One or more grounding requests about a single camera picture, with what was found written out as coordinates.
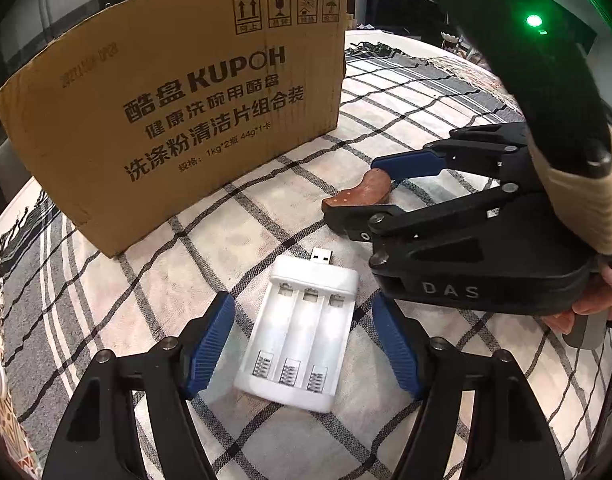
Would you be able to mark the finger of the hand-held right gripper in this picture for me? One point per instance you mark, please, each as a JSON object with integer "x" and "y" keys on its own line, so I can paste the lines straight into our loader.
{"x": 400, "y": 166}
{"x": 351, "y": 222}

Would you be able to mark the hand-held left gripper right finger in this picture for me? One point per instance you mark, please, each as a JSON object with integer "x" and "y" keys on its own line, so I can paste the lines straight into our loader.
{"x": 395, "y": 350}

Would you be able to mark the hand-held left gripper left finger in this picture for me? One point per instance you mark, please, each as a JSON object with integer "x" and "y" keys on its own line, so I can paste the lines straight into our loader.
{"x": 211, "y": 340}

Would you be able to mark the white battery charger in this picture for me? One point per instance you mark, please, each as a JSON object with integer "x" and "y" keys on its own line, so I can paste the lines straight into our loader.
{"x": 296, "y": 330}

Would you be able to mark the brown cardboard box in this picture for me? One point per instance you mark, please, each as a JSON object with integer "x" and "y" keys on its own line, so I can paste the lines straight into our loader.
{"x": 186, "y": 85}

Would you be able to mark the person's right hand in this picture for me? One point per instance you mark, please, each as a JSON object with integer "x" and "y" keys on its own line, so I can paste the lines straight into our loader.
{"x": 585, "y": 306}

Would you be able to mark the black white checked cloth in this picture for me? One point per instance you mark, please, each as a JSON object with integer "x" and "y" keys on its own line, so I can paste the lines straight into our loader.
{"x": 435, "y": 85}

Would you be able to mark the black television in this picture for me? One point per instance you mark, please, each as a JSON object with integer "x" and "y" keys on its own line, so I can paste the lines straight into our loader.
{"x": 410, "y": 7}

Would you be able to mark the floral patterned table runner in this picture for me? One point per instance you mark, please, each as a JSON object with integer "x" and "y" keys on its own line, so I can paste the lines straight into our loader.
{"x": 6, "y": 440}

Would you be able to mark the grey dining chair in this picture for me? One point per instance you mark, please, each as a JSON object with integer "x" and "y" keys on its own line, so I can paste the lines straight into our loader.
{"x": 13, "y": 170}

